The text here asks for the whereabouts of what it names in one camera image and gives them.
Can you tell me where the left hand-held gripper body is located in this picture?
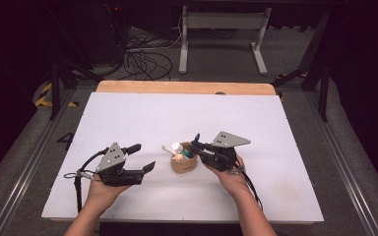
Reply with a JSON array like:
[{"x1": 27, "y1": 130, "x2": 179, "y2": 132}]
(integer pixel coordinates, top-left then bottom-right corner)
[{"x1": 94, "y1": 142, "x2": 145, "y2": 188}]

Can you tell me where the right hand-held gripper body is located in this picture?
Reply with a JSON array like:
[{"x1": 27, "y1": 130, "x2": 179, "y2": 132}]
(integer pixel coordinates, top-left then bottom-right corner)
[{"x1": 197, "y1": 131, "x2": 252, "y2": 173}]

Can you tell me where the wooden pen holder cup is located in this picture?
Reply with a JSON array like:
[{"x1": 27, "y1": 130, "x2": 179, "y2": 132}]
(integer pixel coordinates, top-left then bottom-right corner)
[{"x1": 170, "y1": 141, "x2": 199, "y2": 175}]

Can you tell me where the white green glue stick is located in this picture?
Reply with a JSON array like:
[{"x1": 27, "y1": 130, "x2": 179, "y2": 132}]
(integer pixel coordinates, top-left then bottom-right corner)
[{"x1": 171, "y1": 141, "x2": 193, "y2": 159}]

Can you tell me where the white pen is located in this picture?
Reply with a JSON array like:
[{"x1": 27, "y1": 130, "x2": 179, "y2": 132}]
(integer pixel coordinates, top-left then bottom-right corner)
[{"x1": 161, "y1": 145, "x2": 178, "y2": 156}]

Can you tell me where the person's left hand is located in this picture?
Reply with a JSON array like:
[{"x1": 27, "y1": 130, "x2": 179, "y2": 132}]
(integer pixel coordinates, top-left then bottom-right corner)
[{"x1": 85, "y1": 178, "x2": 133, "y2": 214}]

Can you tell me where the person's right hand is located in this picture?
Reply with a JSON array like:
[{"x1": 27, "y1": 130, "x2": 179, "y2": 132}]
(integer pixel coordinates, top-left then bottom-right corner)
[{"x1": 204, "y1": 154, "x2": 249, "y2": 199}]

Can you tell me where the white table cover board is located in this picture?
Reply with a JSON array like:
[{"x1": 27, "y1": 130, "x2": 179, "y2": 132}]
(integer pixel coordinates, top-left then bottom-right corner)
[{"x1": 40, "y1": 91, "x2": 325, "y2": 224}]

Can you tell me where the black tripod stand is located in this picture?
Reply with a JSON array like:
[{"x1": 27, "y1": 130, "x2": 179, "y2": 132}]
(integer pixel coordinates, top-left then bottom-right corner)
[{"x1": 47, "y1": 58, "x2": 104, "y2": 121}]

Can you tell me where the yellow black hazard tape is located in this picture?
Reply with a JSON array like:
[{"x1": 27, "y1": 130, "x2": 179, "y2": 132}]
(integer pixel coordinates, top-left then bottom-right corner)
[{"x1": 34, "y1": 82, "x2": 80, "y2": 108}]

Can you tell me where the black metal stand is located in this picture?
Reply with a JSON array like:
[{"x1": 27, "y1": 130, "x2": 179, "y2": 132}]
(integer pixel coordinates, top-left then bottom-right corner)
[{"x1": 271, "y1": 9, "x2": 333, "y2": 123}]

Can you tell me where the black equipment case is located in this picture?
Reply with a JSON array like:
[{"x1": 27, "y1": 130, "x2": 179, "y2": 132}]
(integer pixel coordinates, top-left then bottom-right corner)
[{"x1": 87, "y1": 0, "x2": 130, "y2": 67}]

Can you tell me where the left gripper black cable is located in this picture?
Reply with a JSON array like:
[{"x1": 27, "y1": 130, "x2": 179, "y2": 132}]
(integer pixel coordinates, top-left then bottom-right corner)
[{"x1": 63, "y1": 147, "x2": 110, "y2": 214}]

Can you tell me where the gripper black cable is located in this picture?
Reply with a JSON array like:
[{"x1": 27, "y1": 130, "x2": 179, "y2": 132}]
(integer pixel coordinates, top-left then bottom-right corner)
[
  {"x1": 231, "y1": 164, "x2": 265, "y2": 211},
  {"x1": 63, "y1": 147, "x2": 110, "y2": 214}
]

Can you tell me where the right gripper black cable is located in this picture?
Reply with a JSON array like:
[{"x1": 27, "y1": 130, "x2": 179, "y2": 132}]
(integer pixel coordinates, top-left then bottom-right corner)
[{"x1": 231, "y1": 164, "x2": 265, "y2": 211}]

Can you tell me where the bundle of black floor cables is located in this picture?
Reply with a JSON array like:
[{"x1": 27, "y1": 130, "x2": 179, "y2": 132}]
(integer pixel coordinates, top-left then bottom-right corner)
[{"x1": 117, "y1": 28, "x2": 175, "y2": 82}]

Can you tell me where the metal floor rail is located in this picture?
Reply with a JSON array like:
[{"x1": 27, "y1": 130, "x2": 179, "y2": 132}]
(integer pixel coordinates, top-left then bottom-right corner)
[
  {"x1": 0, "y1": 88, "x2": 77, "y2": 236},
  {"x1": 303, "y1": 91, "x2": 378, "y2": 236}
]

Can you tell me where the white metal desk frame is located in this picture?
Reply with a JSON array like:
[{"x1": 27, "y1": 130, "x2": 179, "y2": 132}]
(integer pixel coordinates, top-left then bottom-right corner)
[{"x1": 178, "y1": 5, "x2": 273, "y2": 76}]

